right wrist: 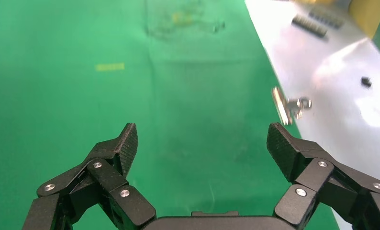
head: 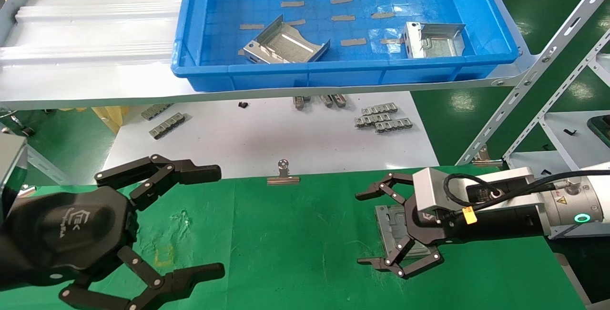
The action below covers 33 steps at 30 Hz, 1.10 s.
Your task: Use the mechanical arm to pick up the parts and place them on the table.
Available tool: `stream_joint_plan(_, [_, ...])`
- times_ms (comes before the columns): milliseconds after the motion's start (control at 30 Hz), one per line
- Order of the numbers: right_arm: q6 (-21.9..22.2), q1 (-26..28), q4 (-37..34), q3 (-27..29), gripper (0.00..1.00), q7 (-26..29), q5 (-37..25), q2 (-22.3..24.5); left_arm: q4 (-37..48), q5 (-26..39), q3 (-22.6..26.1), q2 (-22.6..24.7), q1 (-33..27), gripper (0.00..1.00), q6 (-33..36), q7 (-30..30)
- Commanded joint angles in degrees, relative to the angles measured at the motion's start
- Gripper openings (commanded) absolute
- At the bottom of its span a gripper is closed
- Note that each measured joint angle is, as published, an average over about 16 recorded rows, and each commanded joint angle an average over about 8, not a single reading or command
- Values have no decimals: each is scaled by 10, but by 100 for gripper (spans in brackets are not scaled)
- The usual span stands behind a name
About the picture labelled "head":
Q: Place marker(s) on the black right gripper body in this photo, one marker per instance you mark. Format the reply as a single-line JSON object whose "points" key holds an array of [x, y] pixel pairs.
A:
{"points": [[495, 226]]}

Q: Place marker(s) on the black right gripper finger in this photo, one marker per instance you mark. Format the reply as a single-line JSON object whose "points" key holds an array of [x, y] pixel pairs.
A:
{"points": [[379, 188], [381, 263]]}

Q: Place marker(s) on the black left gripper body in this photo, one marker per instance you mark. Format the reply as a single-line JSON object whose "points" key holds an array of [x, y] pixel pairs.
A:
{"points": [[71, 234]]}

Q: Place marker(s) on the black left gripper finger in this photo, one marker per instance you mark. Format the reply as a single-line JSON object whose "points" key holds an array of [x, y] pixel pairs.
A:
{"points": [[189, 275], [194, 173]]}

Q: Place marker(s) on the large sheet-metal bracket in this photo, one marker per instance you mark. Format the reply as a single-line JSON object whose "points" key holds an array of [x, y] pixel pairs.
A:
{"points": [[393, 226]]}

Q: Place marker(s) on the small metal link strip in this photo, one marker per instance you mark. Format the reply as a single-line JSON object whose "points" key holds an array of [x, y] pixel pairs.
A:
{"points": [[339, 100], [371, 119], [167, 125], [299, 102], [327, 101], [393, 125], [379, 108], [156, 111]]}

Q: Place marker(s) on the yellow tape square mark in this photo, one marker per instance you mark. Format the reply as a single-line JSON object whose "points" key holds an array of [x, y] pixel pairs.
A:
{"points": [[158, 256]]}

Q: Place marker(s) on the silver binder clip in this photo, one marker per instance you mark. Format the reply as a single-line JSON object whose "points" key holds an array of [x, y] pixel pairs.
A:
{"points": [[283, 179], [486, 161]]}

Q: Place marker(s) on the green table mat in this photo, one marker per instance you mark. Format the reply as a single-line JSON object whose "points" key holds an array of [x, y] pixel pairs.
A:
{"points": [[305, 243]]}

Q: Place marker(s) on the white metal side shelf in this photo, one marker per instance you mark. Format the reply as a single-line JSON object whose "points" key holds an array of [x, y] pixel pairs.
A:
{"points": [[572, 150]]}

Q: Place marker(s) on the clear plastic film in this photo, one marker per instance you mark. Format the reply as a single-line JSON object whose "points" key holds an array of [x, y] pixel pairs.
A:
{"points": [[393, 48]]}

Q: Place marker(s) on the dark tray edge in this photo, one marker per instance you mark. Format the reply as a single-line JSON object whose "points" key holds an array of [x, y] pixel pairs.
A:
{"points": [[601, 129]]}

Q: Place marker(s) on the brown tape strip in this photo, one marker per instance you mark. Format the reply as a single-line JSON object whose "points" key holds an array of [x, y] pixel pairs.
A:
{"points": [[388, 41], [292, 4], [296, 22], [343, 17], [382, 15], [352, 42], [251, 26], [341, 0]]}

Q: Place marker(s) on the perforated grey angle bar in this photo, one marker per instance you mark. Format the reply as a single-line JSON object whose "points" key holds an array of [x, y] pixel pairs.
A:
{"points": [[548, 55], [562, 88]]}

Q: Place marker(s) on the grey metal shelf tray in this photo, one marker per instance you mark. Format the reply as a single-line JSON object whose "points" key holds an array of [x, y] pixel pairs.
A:
{"points": [[95, 38]]}

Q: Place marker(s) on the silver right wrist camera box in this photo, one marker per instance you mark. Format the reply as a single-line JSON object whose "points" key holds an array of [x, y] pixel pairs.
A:
{"points": [[431, 191]]}

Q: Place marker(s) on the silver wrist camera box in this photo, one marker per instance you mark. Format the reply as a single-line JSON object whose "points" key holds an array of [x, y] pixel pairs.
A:
{"points": [[431, 191], [10, 172]]}

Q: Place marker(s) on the grey metal frame bar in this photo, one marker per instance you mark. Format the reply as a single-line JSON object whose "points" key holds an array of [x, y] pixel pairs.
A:
{"points": [[47, 164]]}

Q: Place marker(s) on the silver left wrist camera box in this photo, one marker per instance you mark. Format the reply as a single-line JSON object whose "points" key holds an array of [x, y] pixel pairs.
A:
{"points": [[10, 172]]}

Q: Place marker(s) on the small folded sheet-metal bracket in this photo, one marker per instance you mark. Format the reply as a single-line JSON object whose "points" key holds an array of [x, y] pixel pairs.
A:
{"points": [[433, 45]]}

